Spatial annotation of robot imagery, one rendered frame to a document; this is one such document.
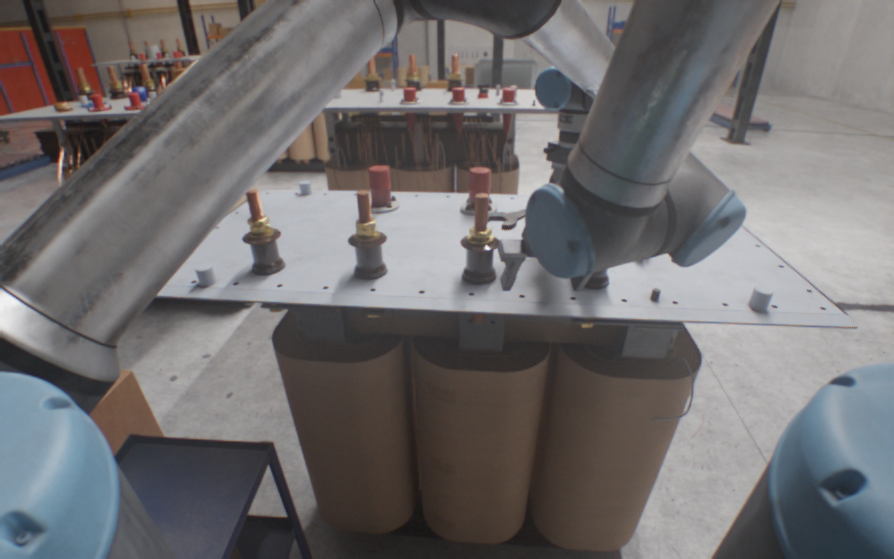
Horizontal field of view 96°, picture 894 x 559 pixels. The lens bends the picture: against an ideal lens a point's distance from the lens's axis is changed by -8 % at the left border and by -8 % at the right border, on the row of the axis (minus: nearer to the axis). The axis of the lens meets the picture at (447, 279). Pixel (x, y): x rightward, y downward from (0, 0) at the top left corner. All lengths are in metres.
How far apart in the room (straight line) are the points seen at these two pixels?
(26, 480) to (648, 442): 1.42
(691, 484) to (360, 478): 1.62
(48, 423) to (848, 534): 0.36
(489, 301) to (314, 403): 0.69
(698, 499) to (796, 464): 2.26
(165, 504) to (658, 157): 1.32
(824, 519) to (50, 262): 0.48
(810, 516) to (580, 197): 0.26
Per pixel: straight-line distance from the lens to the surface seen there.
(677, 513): 2.44
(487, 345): 1.22
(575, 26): 0.66
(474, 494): 1.66
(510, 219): 1.08
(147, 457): 1.54
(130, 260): 0.40
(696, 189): 0.50
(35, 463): 0.26
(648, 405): 1.39
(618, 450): 1.51
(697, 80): 0.34
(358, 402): 1.39
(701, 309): 1.10
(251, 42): 0.46
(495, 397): 1.30
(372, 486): 1.70
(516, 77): 12.99
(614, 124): 0.36
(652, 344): 1.29
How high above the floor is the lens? 1.89
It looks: 30 degrees down
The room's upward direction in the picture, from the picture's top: straight up
